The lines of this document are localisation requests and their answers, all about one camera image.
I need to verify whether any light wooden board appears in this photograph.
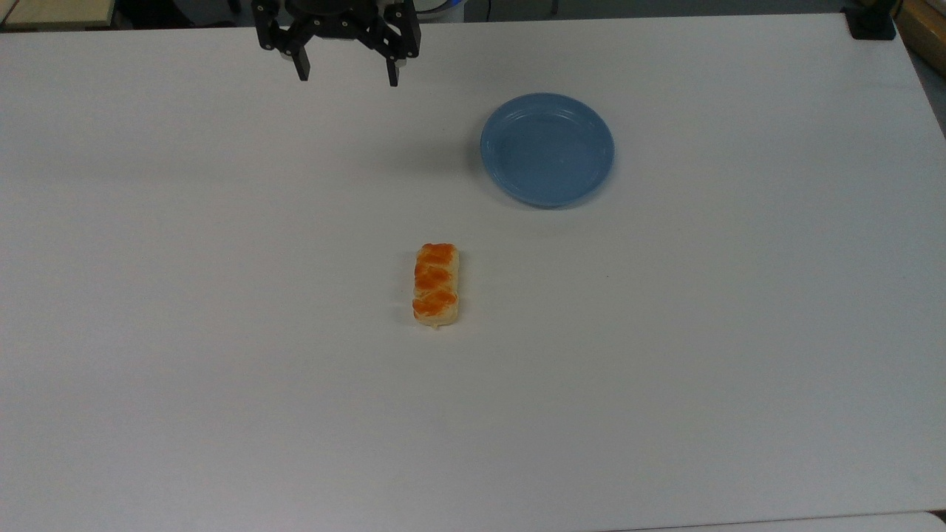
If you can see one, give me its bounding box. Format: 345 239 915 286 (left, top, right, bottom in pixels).
0 0 117 31

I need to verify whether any black table clamp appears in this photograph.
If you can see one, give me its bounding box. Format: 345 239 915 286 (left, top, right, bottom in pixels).
846 0 897 41

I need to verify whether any blue round plate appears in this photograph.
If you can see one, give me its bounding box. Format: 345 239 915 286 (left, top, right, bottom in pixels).
480 92 616 209

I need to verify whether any orange glazed bread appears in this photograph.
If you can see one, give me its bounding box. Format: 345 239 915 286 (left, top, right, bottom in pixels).
412 242 460 330

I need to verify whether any wooden cabinet edge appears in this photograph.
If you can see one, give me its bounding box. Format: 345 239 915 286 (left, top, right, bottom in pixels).
896 0 946 75

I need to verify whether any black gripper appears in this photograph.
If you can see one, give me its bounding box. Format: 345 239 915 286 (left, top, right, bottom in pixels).
251 0 423 88

